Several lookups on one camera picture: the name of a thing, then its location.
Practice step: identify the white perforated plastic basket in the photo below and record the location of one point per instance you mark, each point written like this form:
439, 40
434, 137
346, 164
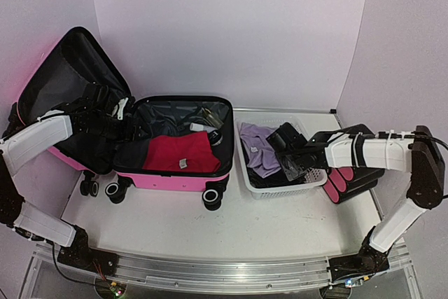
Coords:
313, 179

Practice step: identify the red garment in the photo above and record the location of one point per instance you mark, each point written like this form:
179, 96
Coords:
190, 153

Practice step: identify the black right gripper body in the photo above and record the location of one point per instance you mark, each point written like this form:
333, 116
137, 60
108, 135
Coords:
289, 157

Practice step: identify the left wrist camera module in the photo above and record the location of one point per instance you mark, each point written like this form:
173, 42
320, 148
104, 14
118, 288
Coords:
123, 107

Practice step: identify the pink hard-shell kids suitcase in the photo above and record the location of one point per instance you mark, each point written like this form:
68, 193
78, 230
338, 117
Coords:
78, 60

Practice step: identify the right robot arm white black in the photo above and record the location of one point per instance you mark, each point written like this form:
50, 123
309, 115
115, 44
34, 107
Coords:
416, 153

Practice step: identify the dark round cosmetic compact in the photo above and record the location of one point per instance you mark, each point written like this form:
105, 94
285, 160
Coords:
215, 137

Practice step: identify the lilac purple shirt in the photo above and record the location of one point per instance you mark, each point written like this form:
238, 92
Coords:
261, 156

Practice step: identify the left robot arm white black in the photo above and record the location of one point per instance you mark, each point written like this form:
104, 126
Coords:
25, 218

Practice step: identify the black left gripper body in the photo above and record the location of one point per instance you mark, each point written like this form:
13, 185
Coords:
110, 131

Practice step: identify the black denim jeans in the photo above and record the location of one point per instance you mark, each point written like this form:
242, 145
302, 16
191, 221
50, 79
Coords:
278, 179

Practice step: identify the pink and black drawer organizer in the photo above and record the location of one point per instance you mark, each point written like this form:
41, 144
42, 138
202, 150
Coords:
347, 182

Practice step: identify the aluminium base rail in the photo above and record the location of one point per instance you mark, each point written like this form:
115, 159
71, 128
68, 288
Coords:
212, 276

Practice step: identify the white cosmetic tube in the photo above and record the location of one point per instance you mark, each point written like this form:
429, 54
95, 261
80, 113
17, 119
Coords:
196, 127

